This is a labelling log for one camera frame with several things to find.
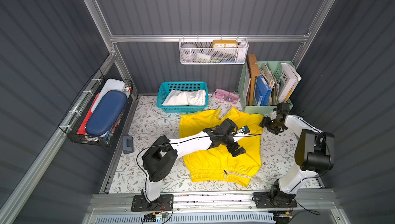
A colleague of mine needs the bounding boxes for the black wire side basket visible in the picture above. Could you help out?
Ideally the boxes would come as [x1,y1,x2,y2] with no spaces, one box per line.
[59,70,134,147]

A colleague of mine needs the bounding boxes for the red folder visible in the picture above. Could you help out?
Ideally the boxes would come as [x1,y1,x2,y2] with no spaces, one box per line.
[77,93,99,135]

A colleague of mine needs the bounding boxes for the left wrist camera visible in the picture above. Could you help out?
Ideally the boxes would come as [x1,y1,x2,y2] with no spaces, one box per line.
[237,126,250,135]

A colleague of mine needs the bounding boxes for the floral table mat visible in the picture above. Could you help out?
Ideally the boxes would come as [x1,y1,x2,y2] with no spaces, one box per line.
[106,96,297,193]

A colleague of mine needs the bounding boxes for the tape roll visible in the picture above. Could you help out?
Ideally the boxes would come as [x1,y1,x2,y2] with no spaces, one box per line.
[180,43,197,62]

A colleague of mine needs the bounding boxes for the white flat box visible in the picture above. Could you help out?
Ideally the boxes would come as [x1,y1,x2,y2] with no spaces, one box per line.
[90,79,125,113]

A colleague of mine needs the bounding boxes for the pink plastic box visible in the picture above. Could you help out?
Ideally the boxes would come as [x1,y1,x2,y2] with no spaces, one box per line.
[213,89,240,106]

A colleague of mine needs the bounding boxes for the yellow clock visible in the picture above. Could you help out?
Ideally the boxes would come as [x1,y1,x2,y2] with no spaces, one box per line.
[213,40,238,48]

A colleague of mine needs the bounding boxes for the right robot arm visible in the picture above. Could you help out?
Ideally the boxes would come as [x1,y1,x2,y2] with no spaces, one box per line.
[260,103,335,207]

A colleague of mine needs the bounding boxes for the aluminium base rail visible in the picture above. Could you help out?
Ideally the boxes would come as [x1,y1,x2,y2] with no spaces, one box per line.
[82,189,350,224]

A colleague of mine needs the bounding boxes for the brown board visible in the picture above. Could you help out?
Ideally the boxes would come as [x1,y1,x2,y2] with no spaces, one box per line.
[247,53,260,106]

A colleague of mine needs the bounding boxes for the yellow garment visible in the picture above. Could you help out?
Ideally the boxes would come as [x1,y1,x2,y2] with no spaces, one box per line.
[179,107,263,187]

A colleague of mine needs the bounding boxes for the grey hole punch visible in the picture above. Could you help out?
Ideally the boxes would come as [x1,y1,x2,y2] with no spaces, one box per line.
[122,136,134,154]

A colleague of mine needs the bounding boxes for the white book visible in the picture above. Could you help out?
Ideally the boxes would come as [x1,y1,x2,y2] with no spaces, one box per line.
[278,63,302,103]

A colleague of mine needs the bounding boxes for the green file organizer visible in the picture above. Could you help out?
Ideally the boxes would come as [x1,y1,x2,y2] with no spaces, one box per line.
[237,61,297,116]

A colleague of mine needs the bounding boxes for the white wire wall basket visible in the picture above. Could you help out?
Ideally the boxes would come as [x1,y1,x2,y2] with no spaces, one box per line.
[179,37,250,65]

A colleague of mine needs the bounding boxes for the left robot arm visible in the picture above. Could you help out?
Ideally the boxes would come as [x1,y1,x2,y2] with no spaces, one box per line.
[140,119,251,202]

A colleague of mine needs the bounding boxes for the teal plastic basket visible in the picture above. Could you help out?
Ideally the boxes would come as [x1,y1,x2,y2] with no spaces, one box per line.
[156,82,208,113]

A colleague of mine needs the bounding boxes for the white shorts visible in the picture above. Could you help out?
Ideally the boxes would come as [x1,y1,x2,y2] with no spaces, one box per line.
[162,89,207,106]

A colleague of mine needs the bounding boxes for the blue folder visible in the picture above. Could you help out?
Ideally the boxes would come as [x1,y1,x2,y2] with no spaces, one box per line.
[254,75,271,106]

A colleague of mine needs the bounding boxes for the blue oval case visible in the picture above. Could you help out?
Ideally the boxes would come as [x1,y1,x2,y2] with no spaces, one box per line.
[85,90,127,136]

